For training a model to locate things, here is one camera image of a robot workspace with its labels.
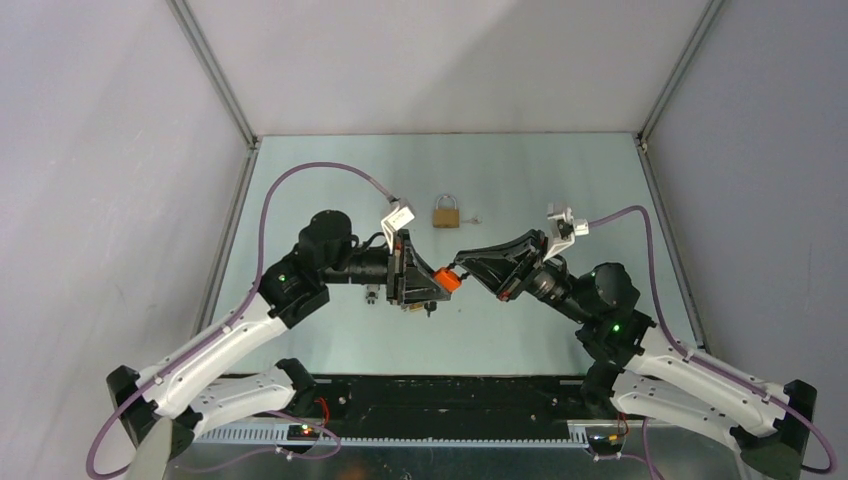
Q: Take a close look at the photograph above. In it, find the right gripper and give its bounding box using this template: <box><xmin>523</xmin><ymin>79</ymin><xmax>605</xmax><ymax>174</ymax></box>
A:
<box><xmin>450</xmin><ymin>232</ymin><xmax>589</xmax><ymax>326</ymax></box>

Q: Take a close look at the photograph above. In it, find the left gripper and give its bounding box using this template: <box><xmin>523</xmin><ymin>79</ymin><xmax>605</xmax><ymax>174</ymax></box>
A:
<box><xmin>321</xmin><ymin>227</ymin><xmax>450</xmax><ymax>303</ymax></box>

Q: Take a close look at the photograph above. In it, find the small brass padlock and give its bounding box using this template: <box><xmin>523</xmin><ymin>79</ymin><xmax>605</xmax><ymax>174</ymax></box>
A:
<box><xmin>403</xmin><ymin>301</ymin><xmax>438</xmax><ymax>316</ymax></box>

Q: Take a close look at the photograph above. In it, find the orange black padlock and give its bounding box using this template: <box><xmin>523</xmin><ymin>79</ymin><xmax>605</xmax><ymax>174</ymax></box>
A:
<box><xmin>432</xmin><ymin>263</ymin><xmax>469</xmax><ymax>293</ymax></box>

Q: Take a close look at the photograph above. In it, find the large brass padlock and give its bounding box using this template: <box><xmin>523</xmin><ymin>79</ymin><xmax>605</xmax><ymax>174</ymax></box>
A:
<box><xmin>431</xmin><ymin>194</ymin><xmax>461</xmax><ymax>229</ymax></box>

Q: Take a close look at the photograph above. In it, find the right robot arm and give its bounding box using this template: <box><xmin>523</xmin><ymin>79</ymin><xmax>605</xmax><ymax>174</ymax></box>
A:
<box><xmin>454</xmin><ymin>230</ymin><xmax>817</xmax><ymax>479</ymax></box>

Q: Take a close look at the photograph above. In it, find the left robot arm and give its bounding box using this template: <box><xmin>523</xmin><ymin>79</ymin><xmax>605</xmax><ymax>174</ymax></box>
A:
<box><xmin>107</xmin><ymin>210</ymin><xmax>461</xmax><ymax>459</ymax></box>

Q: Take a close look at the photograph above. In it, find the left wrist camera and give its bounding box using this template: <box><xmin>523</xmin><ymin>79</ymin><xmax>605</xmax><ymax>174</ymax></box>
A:
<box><xmin>380</xmin><ymin>198</ymin><xmax>416</xmax><ymax>249</ymax></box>

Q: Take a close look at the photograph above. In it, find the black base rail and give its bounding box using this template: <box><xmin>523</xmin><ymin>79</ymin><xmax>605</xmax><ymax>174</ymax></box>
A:
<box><xmin>287</xmin><ymin>375</ymin><xmax>621</xmax><ymax>442</ymax></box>

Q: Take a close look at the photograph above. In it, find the right aluminium frame post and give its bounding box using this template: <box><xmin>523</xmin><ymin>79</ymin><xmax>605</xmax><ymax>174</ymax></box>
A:
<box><xmin>635</xmin><ymin>0</ymin><xmax>727</xmax><ymax>154</ymax></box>

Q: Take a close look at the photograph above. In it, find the aluminium frame post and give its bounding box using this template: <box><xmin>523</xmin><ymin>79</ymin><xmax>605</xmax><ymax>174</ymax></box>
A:
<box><xmin>166</xmin><ymin>0</ymin><xmax>258</xmax><ymax>150</ymax></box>
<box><xmin>635</xmin><ymin>0</ymin><xmax>727</xmax><ymax>154</ymax></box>

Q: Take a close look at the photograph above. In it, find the left aluminium frame post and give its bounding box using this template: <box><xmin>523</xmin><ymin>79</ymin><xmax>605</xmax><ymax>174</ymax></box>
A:
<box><xmin>166</xmin><ymin>0</ymin><xmax>258</xmax><ymax>150</ymax></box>

